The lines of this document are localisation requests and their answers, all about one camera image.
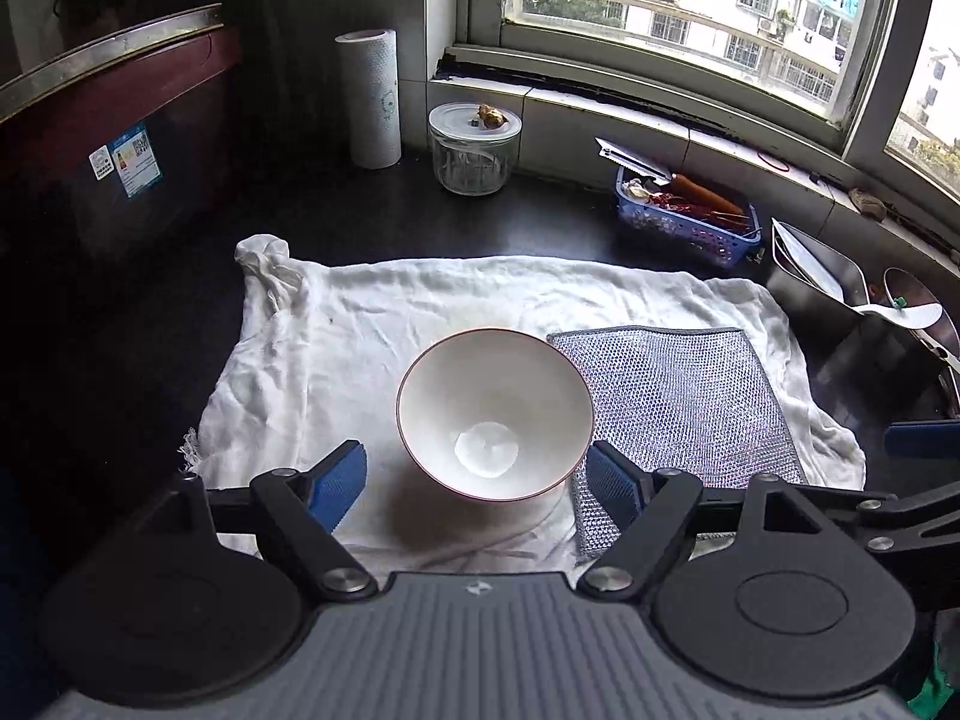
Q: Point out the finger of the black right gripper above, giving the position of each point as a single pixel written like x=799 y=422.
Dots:
x=913 y=537

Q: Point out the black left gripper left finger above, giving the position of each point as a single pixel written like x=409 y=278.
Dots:
x=295 y=515

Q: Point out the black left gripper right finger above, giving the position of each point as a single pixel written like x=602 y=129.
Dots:
x=653 y=512

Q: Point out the white ceramic bowl orange base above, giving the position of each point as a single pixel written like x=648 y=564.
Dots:
x=495 y=415

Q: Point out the white cotton cloth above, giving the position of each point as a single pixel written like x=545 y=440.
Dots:
x=323 y=348

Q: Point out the white spoon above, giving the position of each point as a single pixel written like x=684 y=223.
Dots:
x=912 y=317

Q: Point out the steel container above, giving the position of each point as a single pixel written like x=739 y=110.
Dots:
x=817 y=286

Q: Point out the blue plastic basket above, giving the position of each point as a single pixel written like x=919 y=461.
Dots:
x=716 y=237

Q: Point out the glass jar with lid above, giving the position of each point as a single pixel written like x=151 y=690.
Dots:
x=470 y=160

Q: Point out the dark red rice cooker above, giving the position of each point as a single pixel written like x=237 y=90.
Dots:
x=112 y=143

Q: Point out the white paper towel roll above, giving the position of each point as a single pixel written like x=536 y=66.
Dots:
x=368 y=70

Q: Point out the small brown nut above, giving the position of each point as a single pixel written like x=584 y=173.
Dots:
x=490 y=117

